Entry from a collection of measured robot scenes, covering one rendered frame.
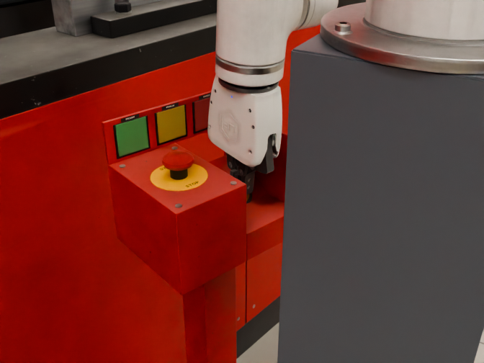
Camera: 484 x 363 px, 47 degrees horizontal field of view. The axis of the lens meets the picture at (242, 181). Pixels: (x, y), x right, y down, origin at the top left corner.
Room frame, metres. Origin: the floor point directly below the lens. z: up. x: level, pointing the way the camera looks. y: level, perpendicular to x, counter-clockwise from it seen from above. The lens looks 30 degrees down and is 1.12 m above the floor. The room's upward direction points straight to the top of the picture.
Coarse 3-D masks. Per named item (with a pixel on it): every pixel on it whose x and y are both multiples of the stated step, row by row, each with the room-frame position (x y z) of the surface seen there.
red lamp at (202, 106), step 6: (198, 102) 0.74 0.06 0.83; (204, 102) 0.74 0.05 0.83; (198, 108) 0.74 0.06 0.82; (204, 108) 0.74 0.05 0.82; (198, 114) 0.74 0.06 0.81; (204, 114) 0.74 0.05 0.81; (198, 120) 0.74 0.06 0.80; (204, 120) 0.74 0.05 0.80; (198, 126) 0.74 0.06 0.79; (204, 126) 0.74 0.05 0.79
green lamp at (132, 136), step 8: (136, 120) 0.67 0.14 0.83; (144, 120) 0.68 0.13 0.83; (120, 128) 0.66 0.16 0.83; (128, 128) 0.66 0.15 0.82; (136, 128) 0.67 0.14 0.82; (144, 128) 0.68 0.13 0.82; (120, 136) 0.66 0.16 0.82; (128, 136) 0.66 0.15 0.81; (136, 136) 0.67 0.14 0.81; (144, 136) 0.68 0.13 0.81; (120, 144) 0.66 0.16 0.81; (128, 144) 0.66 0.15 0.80; (136, 144) 0.67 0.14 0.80; (144, 144) 0.68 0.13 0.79; (120, 152) 0.65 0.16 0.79; (128, 152) 0.66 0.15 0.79
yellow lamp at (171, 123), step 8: (160, 112) 0.70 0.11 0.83; (168, 112) 0.70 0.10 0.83; (176, 112) 0.71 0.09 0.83; (184, 112) 0.72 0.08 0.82; (160, 120) 0.70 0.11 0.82; (168, 120) 0.70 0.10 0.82; (176, 120) 0.71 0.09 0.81; (184, 120) 0.72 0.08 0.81; (160, 128) 0.70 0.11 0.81; (168, 128) 0.70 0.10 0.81; (176, 128) 0.71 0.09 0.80; (184, 128) 0.72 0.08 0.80; (160, 136) 0.69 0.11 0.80; (168, 136) 0.70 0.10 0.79; (176, 136) 0.71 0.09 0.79
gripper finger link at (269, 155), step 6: (270, 138) 0.64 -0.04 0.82; (270, 144) 0.64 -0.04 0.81; (270, 150) 0.63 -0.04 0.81; (264, 156) 0.63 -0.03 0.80; (270, 156) 0.63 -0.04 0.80; (264, 162) 0.63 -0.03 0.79; (270, 162) 0.63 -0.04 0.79; (258, 168) 0.64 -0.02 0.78; (264, 168) 0.63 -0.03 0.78; (270, 168) 0.63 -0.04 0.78
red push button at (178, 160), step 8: (176, 152) 0.62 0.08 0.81; (184, 152) 0.62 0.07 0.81; (168, 160) 0.60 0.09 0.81; (176, 160) 0.60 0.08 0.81; (184, 160) 0.60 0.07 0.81; (192, 160) 0.61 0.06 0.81; (168, 168) 0.60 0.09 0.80; (176, 168) 0.60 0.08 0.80; (184, 168) 0.60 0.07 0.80; (176, 176) 0.60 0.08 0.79; (184, 176) 0.61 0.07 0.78
